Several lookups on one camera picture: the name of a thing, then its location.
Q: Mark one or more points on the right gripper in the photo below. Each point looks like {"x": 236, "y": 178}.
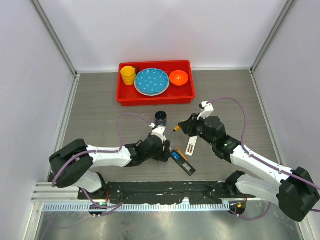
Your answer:
{"x": 189, "y": 125}

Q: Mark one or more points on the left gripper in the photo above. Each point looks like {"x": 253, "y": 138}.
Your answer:
{"x": 163, "y": 155}

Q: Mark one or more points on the yellow handled screwdriver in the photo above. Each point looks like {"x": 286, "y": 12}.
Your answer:
{"x": 177, "y": 128}

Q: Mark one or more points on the slim white remote control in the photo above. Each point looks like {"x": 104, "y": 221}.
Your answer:
{"x": 191, "y": 146}

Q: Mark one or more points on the black remote control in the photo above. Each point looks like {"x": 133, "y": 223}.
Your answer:
{"x": 185, "y": 165}

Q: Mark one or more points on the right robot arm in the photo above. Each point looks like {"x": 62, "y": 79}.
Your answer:
{"x": 292, "y": 190}

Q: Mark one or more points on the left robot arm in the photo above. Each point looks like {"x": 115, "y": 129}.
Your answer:
{"x": 71, "y": 166}

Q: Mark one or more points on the lower blue battery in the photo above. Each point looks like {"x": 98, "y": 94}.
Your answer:
{"x": 177, "y": 159}

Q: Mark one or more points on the dark blue round cup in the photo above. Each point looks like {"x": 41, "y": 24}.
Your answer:
{"x": 160, "y": 118}

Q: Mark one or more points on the orange bowl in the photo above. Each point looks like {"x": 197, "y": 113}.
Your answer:
{"x": 178, "y": 78}

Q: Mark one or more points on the blue polka dot plate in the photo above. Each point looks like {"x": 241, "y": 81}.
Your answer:
{"x": 151, "y": 82}

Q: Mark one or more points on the yellow ribbed cup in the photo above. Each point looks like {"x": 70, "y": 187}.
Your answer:
{"x": 129, "y": 74}

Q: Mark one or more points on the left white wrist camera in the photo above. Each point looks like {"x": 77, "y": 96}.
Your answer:
{"x": 158, "y": 131}

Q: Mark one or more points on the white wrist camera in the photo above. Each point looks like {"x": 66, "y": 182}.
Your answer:
{"x": 206, "y": 110}
{"x": 158, "y": 131}

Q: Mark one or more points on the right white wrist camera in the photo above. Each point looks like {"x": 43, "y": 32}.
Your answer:
{"x": 206, "y": 110}

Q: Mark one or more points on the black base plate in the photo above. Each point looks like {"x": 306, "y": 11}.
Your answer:
{"x": 167, "y": 192}

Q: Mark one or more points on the slotted cable duct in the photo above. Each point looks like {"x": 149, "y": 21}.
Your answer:
{"x": 88, "y": 207}

